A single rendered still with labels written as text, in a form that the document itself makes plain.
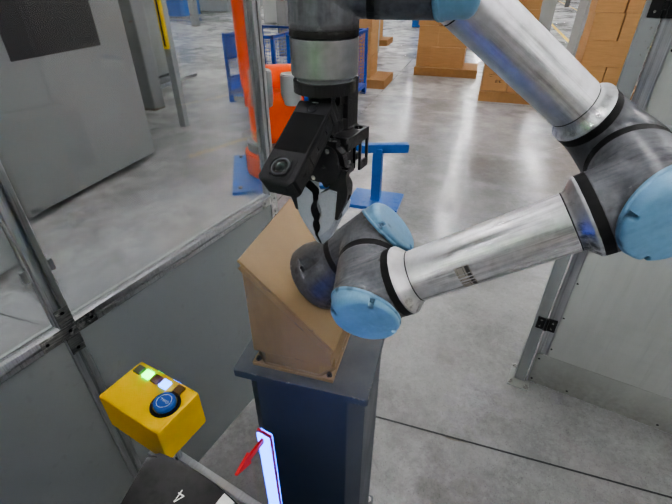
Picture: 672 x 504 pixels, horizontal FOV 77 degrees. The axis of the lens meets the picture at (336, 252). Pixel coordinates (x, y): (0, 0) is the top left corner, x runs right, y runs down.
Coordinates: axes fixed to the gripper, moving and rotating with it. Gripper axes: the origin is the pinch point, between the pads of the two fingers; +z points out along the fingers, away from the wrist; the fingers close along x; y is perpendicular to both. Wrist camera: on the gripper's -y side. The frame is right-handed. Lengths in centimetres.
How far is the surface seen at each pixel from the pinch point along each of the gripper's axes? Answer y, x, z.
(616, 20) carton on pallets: 761, -38, 30
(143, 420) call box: -18.7, 25.7, 35.9
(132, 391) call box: -16, 33, 36
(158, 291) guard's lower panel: 19, 70, 51
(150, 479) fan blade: -28.6, 7.4, 22.1
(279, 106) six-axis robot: 267, 206, 70
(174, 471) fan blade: -26.4, 5.7, 22.2
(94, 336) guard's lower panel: -3, 70, 52
